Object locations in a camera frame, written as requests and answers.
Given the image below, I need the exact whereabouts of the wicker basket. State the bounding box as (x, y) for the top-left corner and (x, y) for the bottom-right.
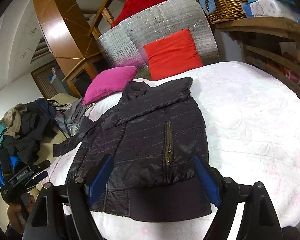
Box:
(207, 0), (247, 24)

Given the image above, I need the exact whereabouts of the person's left hand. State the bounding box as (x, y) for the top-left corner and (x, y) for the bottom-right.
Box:
(7, 194), (35, 235)

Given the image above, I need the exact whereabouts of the magenta pillow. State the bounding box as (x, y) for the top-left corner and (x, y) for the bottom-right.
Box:
(83, 66), (138, 105)

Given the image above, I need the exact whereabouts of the pile of dark clothes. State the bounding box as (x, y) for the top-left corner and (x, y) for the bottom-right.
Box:
(0, 98), (60, 164)

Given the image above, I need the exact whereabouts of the beige armchair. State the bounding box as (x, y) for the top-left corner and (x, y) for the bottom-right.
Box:
(0, 93), (79, 230)

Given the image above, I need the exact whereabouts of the black quilted jacket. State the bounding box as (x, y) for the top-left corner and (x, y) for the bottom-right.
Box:
(53, 77), (211, 222)

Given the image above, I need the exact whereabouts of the silver foil insulation mat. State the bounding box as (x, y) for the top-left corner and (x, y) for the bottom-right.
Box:
(97, 0), (220, 80)

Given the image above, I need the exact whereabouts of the wooden stair railing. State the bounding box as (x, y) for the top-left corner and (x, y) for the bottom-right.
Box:
(88, 0), (127, 39)

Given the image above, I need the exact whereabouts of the wooden cabinet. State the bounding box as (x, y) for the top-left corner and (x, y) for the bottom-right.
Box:
(32, 0), (106, 97)

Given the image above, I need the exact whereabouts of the red pillow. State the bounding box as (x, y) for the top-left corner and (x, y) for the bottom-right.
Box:
(143, 28), (203, 81)

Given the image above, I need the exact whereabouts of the wooden shelf unit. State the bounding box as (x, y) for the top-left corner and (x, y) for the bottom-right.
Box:
(216, 17), (300, 98)

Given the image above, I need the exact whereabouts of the grey garment on armchair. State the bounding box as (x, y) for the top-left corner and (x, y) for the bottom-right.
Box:
(55, 98), (87, 137)

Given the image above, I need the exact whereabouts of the patterned white package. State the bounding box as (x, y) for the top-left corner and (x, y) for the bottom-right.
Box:
(241, 0), (300, 23)

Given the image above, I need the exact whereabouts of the white bed cover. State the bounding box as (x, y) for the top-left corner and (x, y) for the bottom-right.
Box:
(41, 61), (300, 240)

